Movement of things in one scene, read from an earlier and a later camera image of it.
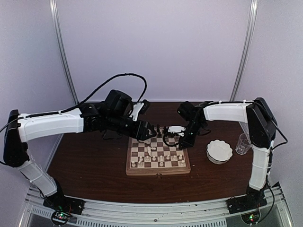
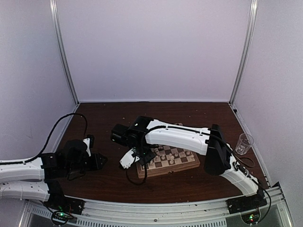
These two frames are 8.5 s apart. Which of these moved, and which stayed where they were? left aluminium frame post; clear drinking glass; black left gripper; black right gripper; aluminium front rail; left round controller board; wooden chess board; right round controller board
Moved: wooden chess board; black right gripper; black left gripper
Stayed: left round controller board; right round controller board; aluminium front rail; left aluminium frame post; clear drinking glass
